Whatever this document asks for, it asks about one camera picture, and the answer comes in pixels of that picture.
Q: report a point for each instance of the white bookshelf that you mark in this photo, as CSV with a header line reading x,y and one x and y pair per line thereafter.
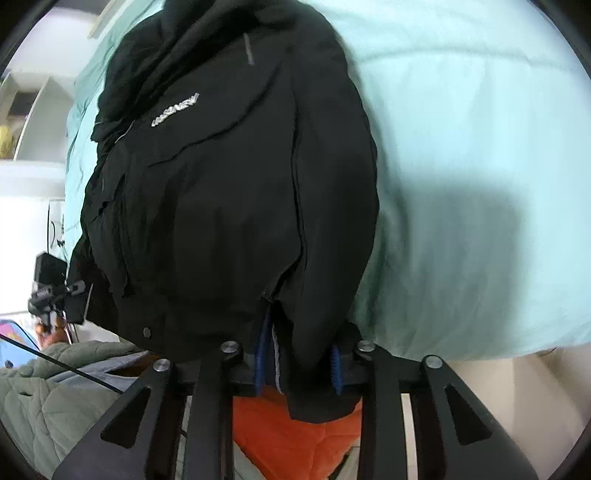
x,y
37,120

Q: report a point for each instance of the colourful screen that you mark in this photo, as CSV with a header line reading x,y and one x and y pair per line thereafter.
x,y
14,344

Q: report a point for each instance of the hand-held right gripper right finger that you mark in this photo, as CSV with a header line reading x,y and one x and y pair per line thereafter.
x,y
336,369

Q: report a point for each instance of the orange quilted garment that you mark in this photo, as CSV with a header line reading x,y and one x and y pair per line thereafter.
x,y
295,438

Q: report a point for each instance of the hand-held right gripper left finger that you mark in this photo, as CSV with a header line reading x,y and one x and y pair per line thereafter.
x,y
262,360

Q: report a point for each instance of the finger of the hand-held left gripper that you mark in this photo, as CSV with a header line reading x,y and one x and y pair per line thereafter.
x,y
79,304

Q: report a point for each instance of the yellow plush toy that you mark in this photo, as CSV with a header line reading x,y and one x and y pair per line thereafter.
x,y
4,141

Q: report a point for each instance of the grey-green quilted coat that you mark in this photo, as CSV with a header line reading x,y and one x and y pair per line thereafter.
x,y
46,406

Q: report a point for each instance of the person's left hand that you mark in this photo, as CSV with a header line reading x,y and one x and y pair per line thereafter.
x,y
51,334

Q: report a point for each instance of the white printed cardboard box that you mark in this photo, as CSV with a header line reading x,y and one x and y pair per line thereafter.
x,y
57,228

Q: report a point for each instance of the black hooded jacket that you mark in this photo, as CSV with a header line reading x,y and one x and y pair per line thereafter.
x,y
221,184

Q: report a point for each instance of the teal quilt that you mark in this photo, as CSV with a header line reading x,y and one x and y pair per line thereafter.
x,y
461,184

